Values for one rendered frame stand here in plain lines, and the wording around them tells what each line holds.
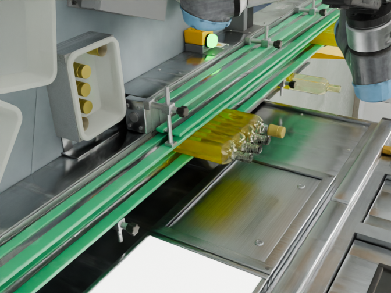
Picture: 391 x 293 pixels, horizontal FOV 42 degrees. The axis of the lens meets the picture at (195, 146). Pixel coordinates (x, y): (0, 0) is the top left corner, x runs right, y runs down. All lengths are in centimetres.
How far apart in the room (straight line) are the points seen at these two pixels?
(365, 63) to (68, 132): 72
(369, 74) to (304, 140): 93
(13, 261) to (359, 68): 72
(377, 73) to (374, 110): 685
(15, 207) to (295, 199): 73
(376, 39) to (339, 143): 97
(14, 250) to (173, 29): 88
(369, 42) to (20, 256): 74
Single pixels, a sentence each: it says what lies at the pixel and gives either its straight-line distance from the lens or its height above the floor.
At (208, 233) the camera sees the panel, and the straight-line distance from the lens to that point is 130.
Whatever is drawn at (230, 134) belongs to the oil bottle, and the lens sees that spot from 142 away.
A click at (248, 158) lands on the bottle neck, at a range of 134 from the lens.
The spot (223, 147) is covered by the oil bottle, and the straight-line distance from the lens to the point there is 135.
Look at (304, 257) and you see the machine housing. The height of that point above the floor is 136.
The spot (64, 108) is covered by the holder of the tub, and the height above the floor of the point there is 80.
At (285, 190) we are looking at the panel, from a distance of 146.
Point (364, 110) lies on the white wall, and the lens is 778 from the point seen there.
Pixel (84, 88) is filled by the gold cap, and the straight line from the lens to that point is 125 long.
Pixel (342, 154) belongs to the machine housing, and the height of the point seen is 128.
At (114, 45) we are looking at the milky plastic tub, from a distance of 128.
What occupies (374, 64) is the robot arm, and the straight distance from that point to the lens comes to 88.
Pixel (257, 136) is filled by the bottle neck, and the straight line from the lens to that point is 145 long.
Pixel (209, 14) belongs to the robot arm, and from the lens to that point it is 121.
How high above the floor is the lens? 164
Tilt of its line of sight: 28 degrees down
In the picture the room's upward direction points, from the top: 105 degrees clockwise
